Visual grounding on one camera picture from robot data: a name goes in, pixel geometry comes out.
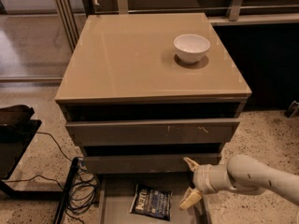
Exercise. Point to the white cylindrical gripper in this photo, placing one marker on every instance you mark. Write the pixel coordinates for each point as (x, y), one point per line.
(202, 178)

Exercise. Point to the blue Kettle chip bag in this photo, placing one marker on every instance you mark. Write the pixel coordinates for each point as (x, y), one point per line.
(151, 202)

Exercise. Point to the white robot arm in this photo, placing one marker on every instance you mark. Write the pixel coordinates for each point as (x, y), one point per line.
(241, 174)

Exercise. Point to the middle grey drawer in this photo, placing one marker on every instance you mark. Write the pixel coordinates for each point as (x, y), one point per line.
(146, 163)

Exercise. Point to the top grey drawer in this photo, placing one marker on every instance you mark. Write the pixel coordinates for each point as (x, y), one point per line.
(151, 132)

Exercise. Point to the bottom open grey drawer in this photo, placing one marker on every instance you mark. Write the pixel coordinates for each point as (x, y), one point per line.
(117, 193)

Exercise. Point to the beige drawer cabinet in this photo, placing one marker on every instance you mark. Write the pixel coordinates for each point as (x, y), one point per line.
(125, 68)

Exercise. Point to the black metal stand leg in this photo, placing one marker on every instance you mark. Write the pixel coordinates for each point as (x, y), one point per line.
(58, 218)

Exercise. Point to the small dark floor object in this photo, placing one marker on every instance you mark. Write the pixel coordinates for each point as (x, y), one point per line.
(292, 110)

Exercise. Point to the white ceramic bowl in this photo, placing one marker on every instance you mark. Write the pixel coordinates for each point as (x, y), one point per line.
(191, 48)

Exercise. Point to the black side table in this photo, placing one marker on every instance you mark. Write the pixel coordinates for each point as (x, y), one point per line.
(17, 130)

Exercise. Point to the metal railing frame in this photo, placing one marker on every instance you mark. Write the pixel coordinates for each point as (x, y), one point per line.
(220, 12)

